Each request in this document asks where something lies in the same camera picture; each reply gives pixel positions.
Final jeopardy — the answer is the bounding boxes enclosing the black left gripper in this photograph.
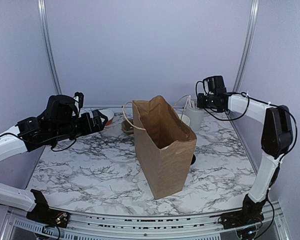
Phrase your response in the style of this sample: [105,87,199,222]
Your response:
[51,109,108,143]

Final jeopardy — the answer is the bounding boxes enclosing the brown paper bag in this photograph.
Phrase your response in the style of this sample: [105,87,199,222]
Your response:
[129,95,197,200]

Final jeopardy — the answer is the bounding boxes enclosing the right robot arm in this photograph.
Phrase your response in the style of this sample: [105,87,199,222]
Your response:
[195,75,298,224]

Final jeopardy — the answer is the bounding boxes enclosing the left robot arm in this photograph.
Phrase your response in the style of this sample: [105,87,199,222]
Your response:
[0,92,108,223]

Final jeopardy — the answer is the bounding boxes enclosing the white wrapped straws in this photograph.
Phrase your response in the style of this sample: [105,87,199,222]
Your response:
[185,96,197,109]

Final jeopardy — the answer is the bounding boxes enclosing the orange and white bowl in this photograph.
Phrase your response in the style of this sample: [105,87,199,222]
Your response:
[100,109,114,126]

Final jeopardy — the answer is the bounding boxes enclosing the white ribbed straw holder cup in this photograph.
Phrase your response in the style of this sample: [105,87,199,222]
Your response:
[184,105,204,132]

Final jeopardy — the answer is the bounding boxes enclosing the stack of white paper cups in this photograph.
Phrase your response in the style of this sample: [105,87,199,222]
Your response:
[178,113,191,126]

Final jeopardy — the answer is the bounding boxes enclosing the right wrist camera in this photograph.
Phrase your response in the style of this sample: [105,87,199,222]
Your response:
[202,78,209,95]

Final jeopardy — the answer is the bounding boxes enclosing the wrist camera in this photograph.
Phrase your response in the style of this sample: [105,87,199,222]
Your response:
[202,78,209,95]
[73,91,84,117]

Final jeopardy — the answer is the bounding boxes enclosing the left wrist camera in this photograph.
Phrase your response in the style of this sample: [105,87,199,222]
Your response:
[73,91,84,117]

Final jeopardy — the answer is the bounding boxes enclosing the right aluminium frame post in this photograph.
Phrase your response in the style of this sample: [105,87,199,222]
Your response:
[233,0,260,92]

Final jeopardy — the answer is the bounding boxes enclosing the aluminium frame post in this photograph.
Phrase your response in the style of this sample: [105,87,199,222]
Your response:
[233,0,260,92]
[37,0,62,95]

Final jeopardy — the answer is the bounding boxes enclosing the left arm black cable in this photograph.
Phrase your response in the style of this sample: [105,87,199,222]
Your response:
[0,132,77,153]

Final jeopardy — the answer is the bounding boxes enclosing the front aluminium rail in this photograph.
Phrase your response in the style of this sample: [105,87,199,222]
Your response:
[0,201,291,240]

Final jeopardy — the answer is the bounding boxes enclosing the left aluminium frame post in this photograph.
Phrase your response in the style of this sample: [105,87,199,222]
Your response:
[37,0,62,95]

